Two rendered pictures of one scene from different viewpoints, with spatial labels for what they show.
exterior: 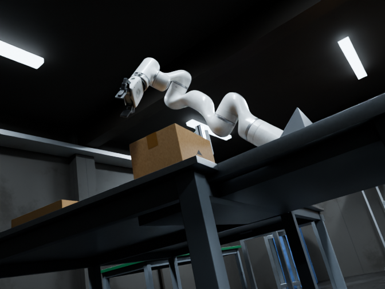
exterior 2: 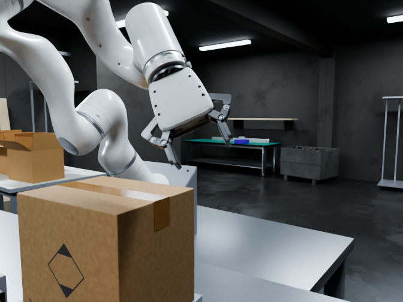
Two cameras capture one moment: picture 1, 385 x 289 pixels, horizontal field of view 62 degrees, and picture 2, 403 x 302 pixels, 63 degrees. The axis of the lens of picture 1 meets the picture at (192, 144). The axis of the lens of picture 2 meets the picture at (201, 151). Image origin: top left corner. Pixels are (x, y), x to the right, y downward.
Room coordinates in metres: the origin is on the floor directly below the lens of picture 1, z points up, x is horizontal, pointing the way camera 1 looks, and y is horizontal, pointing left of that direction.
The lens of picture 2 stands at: (1.07, 0.79, 1.28)
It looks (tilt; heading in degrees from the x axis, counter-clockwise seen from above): 6 degrees down; 275
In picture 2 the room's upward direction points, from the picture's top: straight up
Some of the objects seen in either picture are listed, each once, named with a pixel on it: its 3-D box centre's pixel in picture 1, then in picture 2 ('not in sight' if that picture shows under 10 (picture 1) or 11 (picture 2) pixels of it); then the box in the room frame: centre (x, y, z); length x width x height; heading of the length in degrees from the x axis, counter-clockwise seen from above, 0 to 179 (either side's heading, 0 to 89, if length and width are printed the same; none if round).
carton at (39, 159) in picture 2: not in sight; (36, 154); (2.62, -1.73, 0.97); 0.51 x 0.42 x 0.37; 63
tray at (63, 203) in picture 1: (70, 217); not in sight; (1.20, 0.51, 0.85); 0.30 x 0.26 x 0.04; 154
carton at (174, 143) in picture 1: (176, 170); (110, 248); (1.34, 0.09, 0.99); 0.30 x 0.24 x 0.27; 154
